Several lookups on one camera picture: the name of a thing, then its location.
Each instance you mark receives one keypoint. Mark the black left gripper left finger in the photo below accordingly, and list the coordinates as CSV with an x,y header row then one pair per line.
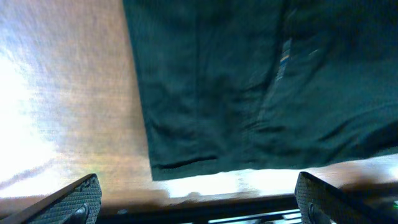
x,y
77,203

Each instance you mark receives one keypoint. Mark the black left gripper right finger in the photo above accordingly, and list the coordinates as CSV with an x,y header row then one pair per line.
x,y
320,202

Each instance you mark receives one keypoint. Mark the black shorts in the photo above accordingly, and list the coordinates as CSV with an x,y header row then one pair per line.
x,y
267,84

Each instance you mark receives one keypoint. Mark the dark base frame rail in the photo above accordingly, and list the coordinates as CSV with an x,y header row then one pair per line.
x,y
276,209

